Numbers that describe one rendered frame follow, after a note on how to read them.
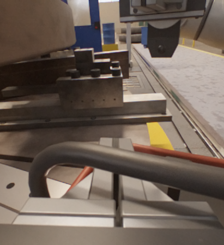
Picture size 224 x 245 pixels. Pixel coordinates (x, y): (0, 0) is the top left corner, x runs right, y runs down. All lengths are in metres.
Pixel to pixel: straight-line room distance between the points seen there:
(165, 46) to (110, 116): 1.02
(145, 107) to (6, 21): 0.98
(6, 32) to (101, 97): 0.67
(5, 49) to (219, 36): 0.68
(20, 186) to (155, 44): 0.39
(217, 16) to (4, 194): 0.56
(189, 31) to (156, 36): 0.12
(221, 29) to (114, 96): 0.86
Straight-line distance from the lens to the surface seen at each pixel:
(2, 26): 0.80
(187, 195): 0.21
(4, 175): 0.46
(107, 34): 8.99
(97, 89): 1.21
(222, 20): 0.48
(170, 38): 0.39
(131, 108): 1.35
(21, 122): 1.51
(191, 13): 0.32
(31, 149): 1.24
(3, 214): 0.38
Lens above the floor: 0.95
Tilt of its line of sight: 28 degrees down
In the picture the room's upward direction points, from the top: 4 degrees counter-clockwise
